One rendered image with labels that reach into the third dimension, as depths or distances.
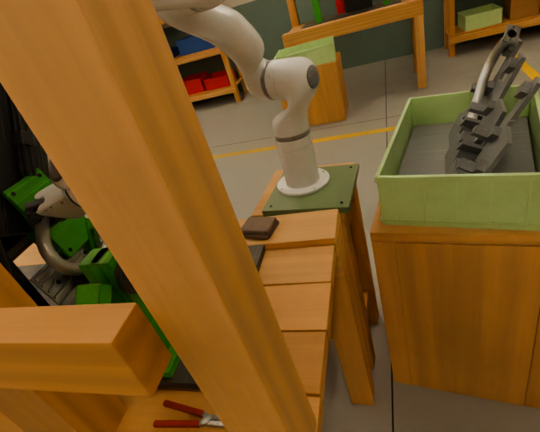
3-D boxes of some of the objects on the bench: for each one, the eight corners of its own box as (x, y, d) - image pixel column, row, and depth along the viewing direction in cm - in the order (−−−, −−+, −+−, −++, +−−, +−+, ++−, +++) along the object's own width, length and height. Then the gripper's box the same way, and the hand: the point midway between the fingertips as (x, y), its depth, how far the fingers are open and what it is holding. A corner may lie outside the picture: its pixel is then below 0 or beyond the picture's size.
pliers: (153, 429, 69) (151, 425, 69) (166, 401, 73) (164, 398, 73) (229, 440, 64) (226, 436, 63) (238, 411, 68) (237, 407, 67)
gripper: (48, 199, 71) (0, 234, 79) (121, 210, 85) (74, 238, 93) (44, 165, 73) (-2, 201, 81) (116, 181, 87) (70, 211, 95)
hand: (43, 218), depth 86 cm, fingers closed on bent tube, 3 cm apart
